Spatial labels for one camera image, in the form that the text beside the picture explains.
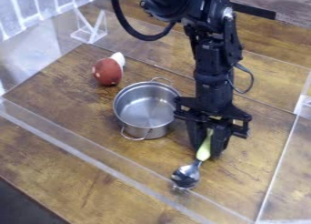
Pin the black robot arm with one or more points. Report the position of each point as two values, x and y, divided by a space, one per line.
209 25

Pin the small steel pot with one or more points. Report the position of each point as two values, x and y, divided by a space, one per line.
144 107

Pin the clear acrylic triangle bracket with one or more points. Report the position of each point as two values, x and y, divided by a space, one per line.
89 33

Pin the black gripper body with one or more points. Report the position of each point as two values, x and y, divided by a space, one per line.
189 109

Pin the green handled metal spoon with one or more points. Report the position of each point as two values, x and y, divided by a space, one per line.
185 176

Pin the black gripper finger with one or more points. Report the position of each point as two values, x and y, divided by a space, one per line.
196 130
219 139

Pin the black bar on table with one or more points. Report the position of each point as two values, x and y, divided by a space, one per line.
255 11

